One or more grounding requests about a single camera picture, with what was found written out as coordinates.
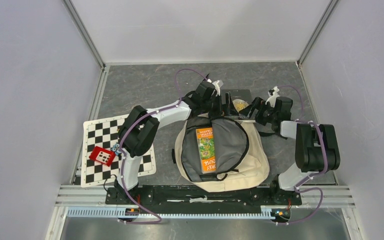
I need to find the cream canvas backpack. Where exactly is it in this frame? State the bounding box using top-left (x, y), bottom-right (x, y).
top-left (171, 114), bottom-right (270, 193)

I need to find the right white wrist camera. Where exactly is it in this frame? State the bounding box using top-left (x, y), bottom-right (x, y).
top-left (265, 86), bottom-right (280, 108)

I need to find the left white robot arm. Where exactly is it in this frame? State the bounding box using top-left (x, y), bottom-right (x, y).
top-left (116, 79), bottom-right (224, 204)

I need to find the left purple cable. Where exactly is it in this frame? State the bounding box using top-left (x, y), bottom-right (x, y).
top-left (119, 68), bottom-right (209, 225)

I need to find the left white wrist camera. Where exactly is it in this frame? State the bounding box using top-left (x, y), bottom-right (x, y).
top-left (206, 79), bottom-right (224, 96)

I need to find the black book gold emblem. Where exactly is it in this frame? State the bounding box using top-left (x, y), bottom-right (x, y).
top-left (224, 89), bottom-right (253, 119)

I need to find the orange treehouse book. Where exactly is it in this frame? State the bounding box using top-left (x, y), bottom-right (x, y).
top-left (195, 127), bottom-right (217, 174)

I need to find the red calculator toy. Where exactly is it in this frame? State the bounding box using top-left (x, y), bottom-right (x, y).
top-left (89, 146), bottom-right (116, 167)

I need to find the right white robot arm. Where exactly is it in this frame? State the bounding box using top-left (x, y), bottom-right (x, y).
top-left (239, 96), bottom-right (341, 204)

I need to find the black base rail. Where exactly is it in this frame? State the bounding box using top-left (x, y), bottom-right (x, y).
top-left (105, 185), bottom-right (302, 216)

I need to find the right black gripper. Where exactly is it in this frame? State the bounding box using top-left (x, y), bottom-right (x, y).
top-left (238, 96), bottom-right (277, 126)

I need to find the blue robot figure toy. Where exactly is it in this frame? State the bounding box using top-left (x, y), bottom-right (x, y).
top-left (110, 143), bottom-right (121, 156)

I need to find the checkered chess mat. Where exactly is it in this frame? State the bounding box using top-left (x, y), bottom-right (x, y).
top-left (80, 114), bottom-right (157, 189)

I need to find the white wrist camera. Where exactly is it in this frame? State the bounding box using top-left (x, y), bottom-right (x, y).
top-left (206, 79), bottom-right (224, 96)
top-left (265, 86), bottom-right (280, 108)

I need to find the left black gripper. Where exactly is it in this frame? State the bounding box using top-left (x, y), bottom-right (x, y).
top-left (201, 92), bottom-right (239, 120)

